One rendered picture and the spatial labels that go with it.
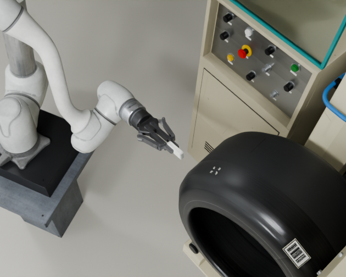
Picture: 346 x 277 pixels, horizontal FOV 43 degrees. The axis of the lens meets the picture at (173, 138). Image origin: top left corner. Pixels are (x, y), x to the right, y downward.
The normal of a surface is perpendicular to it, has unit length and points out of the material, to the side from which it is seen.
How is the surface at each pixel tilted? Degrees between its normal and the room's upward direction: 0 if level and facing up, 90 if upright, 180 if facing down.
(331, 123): 90
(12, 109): 5
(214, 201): 79
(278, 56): 90
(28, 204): 0
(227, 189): 47
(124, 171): 0
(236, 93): 90
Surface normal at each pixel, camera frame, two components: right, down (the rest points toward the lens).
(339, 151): -0.75, 0.55
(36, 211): 0.04, -0.53
